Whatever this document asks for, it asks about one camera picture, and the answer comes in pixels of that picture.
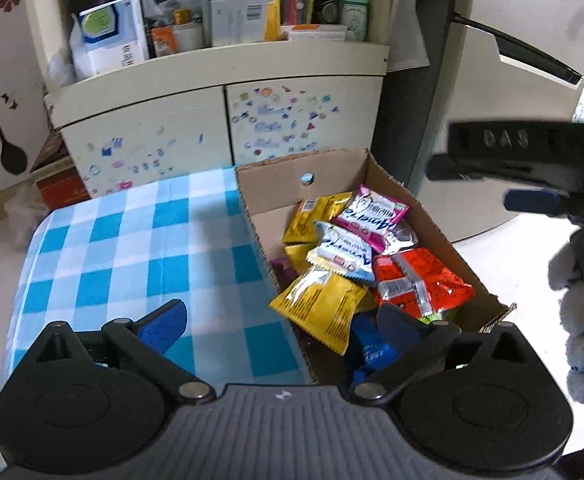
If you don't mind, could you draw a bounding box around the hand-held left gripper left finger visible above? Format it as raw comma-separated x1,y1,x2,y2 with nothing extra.
34,298,216,404

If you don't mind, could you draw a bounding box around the purple snack packet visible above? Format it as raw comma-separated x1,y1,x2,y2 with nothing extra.
271,257,296,289

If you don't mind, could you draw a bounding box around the light blue white snack packet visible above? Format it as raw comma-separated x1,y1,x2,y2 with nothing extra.
306,220,377,284

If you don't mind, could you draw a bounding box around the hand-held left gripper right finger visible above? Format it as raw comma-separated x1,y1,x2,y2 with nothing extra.
349,304,536,404

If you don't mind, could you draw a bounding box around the blue white checkered tablecloth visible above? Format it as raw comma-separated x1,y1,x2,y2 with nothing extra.
1,165,309,392

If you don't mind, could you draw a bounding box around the yellow packet with red label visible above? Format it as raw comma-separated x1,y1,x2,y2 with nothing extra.
284,244,320,282

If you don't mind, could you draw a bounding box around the orange red snack packet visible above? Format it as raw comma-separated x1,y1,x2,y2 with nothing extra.
373,249,476,322

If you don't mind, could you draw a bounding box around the yellow box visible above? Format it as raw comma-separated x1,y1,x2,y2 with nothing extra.
262,0,284,42

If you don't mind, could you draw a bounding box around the silver clear snack packet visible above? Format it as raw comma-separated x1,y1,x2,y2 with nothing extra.
385,221,419,257

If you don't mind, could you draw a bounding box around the white flat box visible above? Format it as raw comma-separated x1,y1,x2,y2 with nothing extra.
282,24,354,44

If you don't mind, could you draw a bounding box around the silver refrigerator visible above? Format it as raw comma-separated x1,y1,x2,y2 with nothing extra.
412,0,584,243

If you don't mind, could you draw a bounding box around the red gift box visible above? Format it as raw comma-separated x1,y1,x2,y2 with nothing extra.
28,134,91,212

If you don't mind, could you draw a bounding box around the dark blue snack packet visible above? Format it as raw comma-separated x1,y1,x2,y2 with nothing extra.
348,314,405,387

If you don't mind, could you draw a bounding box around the pink white snack packet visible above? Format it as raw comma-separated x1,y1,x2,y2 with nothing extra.
331,184,409,255

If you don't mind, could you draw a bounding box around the yellow snack packet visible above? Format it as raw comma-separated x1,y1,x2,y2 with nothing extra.
283,192,354,247
268,264,369,357

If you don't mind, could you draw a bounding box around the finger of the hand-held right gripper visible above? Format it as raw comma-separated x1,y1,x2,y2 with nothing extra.
503,186,579,219
426,119,584,182

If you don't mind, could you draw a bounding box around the cardboard box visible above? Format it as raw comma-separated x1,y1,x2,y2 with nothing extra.
234,148,518,386

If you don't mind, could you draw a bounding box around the white carton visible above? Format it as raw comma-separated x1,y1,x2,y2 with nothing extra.
203,0,269,48

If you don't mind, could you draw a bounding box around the white blue box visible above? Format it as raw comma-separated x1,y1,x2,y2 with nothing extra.
71,0,151,79

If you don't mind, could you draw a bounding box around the green patterned box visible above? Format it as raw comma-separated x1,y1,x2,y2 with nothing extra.
338,0,371,44

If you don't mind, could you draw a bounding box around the black ladle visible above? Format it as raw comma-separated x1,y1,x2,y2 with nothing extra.
0,95,29,175

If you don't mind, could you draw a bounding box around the cream cabinet with stickers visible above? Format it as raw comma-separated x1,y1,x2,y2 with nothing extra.
43,41,391,207

